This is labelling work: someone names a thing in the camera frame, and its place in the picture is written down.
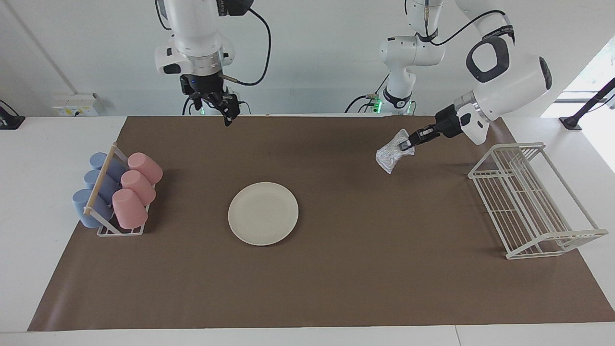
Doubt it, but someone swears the cream round plate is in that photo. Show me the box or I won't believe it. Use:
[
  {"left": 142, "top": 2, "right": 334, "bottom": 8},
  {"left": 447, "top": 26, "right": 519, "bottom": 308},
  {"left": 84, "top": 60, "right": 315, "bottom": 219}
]
[{"left": 228, "top": 182, "right": 299, "bottom": 247}]

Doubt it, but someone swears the pink plastic cup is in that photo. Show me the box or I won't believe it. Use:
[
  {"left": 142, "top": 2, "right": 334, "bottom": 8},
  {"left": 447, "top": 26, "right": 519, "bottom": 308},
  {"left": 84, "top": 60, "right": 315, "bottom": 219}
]
[
  {"left": 112, "top": 188, "right": 148, "bottom": 230},
  {"left": 127, "top": 152, "right": 163, "bottom": 185},
  {"left": 121, "top": 170, "right": 157, "bottom": 205}
]

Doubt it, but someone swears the blue plastic cup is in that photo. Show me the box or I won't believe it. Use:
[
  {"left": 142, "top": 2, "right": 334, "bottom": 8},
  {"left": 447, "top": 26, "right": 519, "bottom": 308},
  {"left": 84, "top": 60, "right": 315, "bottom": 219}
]
[
  {"left": 89, "top": 152, "right": 128, "bottom": 182},
  {"left": 84, "top": 169, "right": 122, "bottom": 205},
  {"left": 72, "top": 189, "right": 115, "bottom": 229}
]

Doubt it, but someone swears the white cup holder rack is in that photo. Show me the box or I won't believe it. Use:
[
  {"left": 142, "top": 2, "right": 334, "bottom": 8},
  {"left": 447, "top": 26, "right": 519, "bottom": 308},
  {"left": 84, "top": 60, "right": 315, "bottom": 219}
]
[{"left": 84, "top": 142, "right": 157, "bottom": 237}]

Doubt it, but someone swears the brown table mat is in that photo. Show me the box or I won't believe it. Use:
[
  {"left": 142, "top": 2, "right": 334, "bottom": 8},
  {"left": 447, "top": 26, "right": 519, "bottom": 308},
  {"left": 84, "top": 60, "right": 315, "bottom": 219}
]
[{"left": 27, "top": 115, "right": 615, "bottom": 332}]

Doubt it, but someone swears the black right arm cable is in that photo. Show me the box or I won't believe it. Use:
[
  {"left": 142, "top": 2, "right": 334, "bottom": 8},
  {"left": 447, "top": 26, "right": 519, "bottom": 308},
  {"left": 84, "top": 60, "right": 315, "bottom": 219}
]
[{"left": 222, "top": 6, "right": 272, "bottom": 87}]

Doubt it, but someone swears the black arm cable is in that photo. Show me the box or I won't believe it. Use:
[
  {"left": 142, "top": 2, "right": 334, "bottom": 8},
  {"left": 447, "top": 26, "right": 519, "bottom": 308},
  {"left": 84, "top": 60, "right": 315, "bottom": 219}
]
[
  {"left": 406, "top": 0, "right": 511, "bottom": 47},
  {"left": 222, "top": 6, "right": 272, "bottom": 87}
]

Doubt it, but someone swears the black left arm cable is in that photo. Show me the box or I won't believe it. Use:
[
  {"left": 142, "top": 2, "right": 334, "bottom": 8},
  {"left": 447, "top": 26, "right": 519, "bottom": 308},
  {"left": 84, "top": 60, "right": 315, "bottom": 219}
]
[{"left": 406, "top": 0, "right": 511, "bottom": 47}]

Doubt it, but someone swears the white wall socket box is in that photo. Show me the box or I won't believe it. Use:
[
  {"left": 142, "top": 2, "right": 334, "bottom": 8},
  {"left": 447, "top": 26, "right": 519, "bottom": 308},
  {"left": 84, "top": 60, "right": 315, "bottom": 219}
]
[{"left": 52, "top": 93, "right": 100, "bottom": 117}]

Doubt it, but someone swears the white wire rack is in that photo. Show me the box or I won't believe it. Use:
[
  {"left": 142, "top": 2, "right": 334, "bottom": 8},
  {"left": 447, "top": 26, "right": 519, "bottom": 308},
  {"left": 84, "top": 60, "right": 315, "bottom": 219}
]
[{"left": 468, "top": 142, "right": 609, "bottom": 260}]

